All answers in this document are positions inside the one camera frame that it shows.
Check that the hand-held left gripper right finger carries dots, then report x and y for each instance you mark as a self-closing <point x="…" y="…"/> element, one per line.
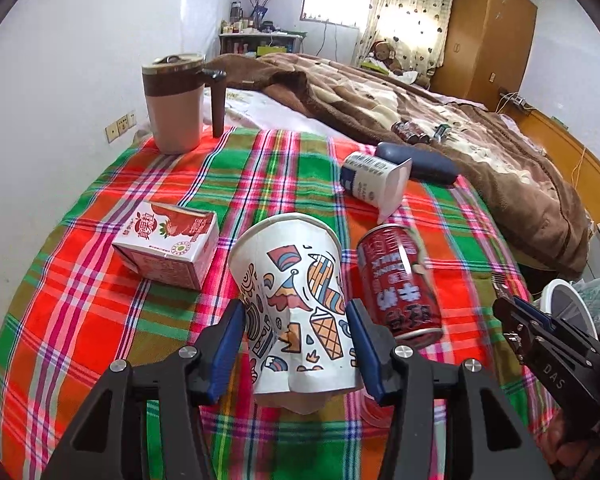
<point x="367" y="350"/>

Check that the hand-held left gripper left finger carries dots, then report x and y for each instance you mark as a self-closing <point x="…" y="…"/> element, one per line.
<point x="227" y="350"/>

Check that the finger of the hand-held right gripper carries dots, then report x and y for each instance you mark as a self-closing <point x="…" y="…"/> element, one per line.
<point x="515" y="327"/>
<point x="532" y="312"/>

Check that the white rimmed trash bin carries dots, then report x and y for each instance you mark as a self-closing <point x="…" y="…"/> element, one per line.
<point x="570" y="305"/>

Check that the red drink can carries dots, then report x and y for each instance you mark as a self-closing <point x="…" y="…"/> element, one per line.
<point x="395" y="285"/>

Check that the printed paper cup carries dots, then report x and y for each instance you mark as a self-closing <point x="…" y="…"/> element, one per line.
<point x="300" y="285"/>

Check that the pink strawberry drink carton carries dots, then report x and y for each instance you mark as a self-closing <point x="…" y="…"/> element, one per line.
<point x="170" y="240"/>

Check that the white yogurt cup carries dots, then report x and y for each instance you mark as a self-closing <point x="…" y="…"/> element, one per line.
<point x="370" y="175"/>

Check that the person's right hand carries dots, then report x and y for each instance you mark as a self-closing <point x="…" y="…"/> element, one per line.
<point x="560" y="445"/>

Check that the plaid tablecloth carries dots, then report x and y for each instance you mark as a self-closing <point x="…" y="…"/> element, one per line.
<point x="105" y="320"/>

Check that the brown blanket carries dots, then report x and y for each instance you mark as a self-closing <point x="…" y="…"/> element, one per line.
<point x="505" y="175"/>

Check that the wooden headboard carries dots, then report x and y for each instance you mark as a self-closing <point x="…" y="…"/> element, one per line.
<point x="570" y="160"/>

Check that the dark glasses case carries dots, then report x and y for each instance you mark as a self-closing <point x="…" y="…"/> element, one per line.
<point x="425" y="162"/>

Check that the small green box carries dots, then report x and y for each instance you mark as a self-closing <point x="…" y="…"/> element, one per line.
<point x="442" y="132"/>

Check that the dark red can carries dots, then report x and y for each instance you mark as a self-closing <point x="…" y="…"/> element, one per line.
<point x="410" y="132"/>

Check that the floral white bedsheet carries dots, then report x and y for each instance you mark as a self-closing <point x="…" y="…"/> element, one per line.
<point x="280" y="115"/>

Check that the brown beige thermos mug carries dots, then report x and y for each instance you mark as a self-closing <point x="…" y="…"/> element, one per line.
<point x="172" y="110"/>

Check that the wooden wardrobe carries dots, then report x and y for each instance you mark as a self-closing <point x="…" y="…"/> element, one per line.
<point x="485" y="35"/>

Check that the brown teddy bear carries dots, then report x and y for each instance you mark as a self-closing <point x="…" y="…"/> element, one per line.
<point x="382" y="52"/>

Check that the cluttered dressing table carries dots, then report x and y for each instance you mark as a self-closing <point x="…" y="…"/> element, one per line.
<point x="250" y="42"/>

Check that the heart patterned curtain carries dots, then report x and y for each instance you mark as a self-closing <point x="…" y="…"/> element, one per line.
<point x="405" y="10"/>

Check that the window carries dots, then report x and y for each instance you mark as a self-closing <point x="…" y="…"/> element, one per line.
<point x="335" y="2"/>

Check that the wall socket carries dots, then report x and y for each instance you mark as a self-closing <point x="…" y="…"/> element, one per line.
<point x="120" y="127"/>

